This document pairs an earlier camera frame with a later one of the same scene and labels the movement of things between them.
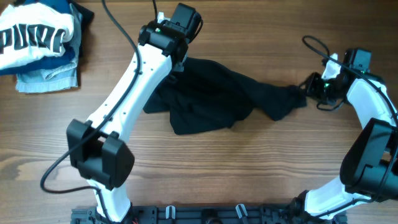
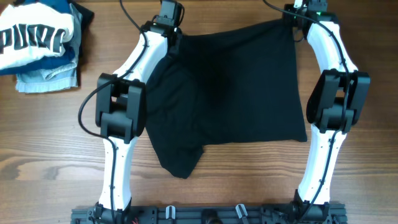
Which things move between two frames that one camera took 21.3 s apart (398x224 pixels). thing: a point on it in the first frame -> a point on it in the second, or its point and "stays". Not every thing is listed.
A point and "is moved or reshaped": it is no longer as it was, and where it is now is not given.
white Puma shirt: x=32 y=30 stays
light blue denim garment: x=64 y=78 stays
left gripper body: x=179 y=68 -> x=173 y=50
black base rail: x=282 y=214 stays
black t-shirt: x=201 y=97 is moved or reshaped
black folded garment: x=87 y=16 stays
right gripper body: x=323 y=89 -> x=290 y=18
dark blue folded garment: x=61 y=6 stays
